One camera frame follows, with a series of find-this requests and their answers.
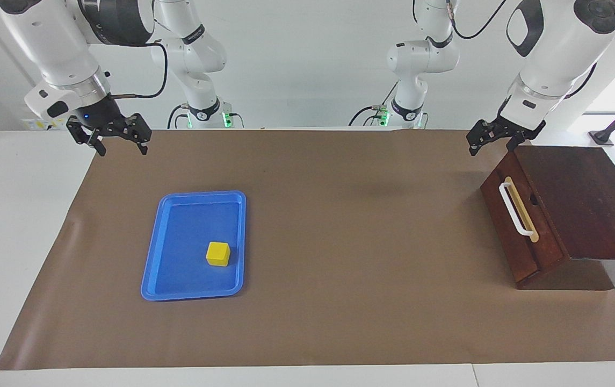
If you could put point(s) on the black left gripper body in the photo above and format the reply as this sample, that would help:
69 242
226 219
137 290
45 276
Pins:
514 126

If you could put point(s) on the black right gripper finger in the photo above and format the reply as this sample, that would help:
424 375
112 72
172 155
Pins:
139 131
89 134

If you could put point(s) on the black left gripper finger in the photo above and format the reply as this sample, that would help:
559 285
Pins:
482 137
522 138

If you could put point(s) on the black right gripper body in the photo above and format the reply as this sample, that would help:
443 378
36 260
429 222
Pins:
100 115

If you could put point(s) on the wooden drawer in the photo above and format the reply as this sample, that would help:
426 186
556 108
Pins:
506 244

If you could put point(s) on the yellow block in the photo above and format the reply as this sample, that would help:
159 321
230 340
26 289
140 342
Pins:
218 255

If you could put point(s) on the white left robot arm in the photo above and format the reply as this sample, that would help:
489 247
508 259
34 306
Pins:
565 48

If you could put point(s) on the dark wooden drawer cabinet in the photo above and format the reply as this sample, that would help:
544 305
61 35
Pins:
592 204

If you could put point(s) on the blue plastic tray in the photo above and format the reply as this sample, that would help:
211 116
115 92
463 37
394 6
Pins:
178 269

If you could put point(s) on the brown paper table mat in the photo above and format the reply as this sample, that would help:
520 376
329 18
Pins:
339 242

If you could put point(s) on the white wall socket box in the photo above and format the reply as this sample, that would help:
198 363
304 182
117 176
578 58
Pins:
30 124

